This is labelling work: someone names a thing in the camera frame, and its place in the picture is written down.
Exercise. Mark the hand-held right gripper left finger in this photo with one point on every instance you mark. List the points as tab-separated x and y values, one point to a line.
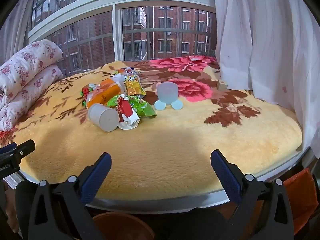
97	177

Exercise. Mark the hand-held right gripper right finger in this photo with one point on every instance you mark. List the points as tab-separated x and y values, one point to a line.
225	177

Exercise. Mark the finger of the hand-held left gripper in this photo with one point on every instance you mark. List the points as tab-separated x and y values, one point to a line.
23	148

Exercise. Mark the yellow orange snack packet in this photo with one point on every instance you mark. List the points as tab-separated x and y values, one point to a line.
132	85

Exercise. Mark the brown plastic basin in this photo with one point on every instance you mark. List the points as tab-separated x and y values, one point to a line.
120	226

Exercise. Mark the white plastic cup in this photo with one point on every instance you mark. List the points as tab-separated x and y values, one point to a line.
105	118

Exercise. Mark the yellow floral plush blanket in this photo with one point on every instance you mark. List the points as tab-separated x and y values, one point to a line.
162	150

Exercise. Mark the red white wrapper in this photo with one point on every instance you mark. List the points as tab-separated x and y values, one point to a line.
126	111

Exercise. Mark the orange cloth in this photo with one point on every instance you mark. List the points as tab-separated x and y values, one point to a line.
302	200

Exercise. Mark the rolled white floral quilt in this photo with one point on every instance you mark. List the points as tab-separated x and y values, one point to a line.
25	65

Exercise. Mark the green snack packet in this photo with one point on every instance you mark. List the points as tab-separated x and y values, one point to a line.
143	107

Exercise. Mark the orange juice bottle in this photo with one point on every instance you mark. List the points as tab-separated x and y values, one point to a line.
107	93

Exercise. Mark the green strawberry print packet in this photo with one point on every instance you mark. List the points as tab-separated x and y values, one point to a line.
86	91

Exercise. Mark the round pale blue lid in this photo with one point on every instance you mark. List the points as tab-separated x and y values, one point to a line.
160	105
177	105

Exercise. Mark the small tan box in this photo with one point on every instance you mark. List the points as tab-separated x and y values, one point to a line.
222	85

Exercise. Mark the translucent blue cup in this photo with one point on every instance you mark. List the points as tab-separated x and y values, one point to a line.
167	92

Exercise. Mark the beige curtain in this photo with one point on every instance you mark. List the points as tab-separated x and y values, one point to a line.
15	37

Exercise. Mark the white sheer curtain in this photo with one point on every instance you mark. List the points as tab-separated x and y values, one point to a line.
262	42

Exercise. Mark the white window frame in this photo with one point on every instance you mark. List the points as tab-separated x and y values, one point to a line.
117	30

